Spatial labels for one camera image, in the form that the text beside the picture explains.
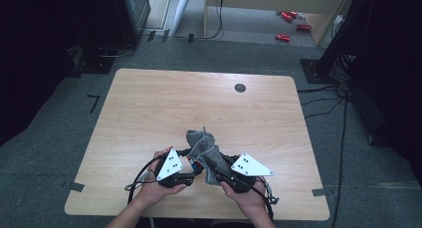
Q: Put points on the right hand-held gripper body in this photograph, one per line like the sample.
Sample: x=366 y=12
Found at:
x=250 y=170

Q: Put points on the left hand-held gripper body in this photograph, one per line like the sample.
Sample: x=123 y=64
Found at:
x=169 y=166

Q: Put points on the grey fuzzy cloth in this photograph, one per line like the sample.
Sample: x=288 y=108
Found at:
x=205 y=148

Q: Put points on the person's right hand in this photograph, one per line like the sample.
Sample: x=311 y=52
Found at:
x=249 y=199

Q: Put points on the person's left hand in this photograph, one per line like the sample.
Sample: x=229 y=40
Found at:
x=152 y=194

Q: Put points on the dark round table grommet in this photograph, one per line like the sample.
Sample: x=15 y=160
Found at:
x=240 y=87

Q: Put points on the grey tape strip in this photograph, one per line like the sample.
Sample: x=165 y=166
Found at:
x=76 y=186
x=319 y=192

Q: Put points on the black tape corner mark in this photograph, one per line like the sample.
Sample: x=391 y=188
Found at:
x=95 y=102

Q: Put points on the dark tape piece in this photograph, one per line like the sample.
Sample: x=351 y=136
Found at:
x=151 y=35
x=190 y=38

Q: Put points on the black stand base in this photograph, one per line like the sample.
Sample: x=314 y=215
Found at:
x=94 y=63

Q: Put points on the red can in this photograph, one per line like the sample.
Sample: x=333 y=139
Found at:
x=282 y=38
x=303 y=27
x=294 y=14
x=287 y=17

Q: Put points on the white panel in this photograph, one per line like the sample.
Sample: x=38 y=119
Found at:
x=182 y=9

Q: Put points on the black cabinet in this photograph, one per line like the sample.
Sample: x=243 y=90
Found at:
x=131 y=12

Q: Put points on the black metal stand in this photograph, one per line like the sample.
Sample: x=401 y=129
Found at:
x=345 y=29

